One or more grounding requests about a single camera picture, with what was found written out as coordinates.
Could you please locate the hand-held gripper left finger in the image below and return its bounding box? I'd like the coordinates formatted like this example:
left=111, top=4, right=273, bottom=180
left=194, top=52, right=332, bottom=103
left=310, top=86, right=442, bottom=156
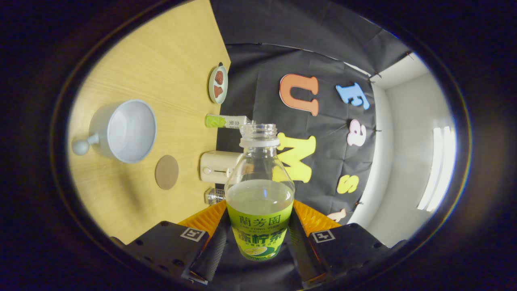
left=121, top=200, right=230, bottom=285

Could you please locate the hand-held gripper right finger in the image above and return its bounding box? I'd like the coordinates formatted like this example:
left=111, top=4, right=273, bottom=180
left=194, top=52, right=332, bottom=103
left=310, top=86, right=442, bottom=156
left=288, top=200, right=408, bottom=289

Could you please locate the green label juice bottle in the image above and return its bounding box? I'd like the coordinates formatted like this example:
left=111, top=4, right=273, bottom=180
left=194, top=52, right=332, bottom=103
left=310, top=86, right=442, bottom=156
left=225, top=123, right=296, bottom=261

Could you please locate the round brown coaster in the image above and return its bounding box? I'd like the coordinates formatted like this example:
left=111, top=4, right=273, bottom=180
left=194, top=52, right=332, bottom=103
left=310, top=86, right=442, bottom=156
left=155, top=154, right=179, bottom=190

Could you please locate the white cup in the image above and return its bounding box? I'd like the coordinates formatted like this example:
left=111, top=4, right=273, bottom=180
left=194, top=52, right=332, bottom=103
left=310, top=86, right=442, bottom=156
left=72, top=99, right=157, bottom=164

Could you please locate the slim green drink bottle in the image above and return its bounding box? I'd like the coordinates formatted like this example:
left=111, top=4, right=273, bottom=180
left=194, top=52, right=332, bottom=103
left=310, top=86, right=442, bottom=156
left=205, top=114, right=253, bottom=130

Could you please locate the metal mesh holder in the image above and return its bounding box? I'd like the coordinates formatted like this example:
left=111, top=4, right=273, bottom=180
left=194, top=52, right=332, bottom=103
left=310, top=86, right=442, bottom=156
left=204, top=187, right=227, bottom=205

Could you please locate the white toaster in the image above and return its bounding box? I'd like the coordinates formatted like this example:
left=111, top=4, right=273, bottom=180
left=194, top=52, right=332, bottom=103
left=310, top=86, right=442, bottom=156
left=200, top=150, right=245, bottom=184

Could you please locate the ceiling light panel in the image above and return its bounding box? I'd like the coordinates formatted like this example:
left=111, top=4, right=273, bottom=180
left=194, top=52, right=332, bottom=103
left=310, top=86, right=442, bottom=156
left=417, top=126, right=457, bottom=212

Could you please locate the pale green plate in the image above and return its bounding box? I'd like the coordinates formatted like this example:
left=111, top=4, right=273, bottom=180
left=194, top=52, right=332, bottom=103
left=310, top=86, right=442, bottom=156
left=208, top=65, right=229, bottom=104

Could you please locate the black backdrop cloth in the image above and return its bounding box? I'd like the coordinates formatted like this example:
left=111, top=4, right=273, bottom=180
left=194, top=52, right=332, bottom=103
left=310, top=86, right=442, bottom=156
left=190, top=0, right=412, bottom=291

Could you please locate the wooden table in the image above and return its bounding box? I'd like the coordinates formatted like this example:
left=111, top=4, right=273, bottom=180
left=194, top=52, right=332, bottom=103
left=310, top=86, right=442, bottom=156
left=67, top=0, right=231, bottom=245

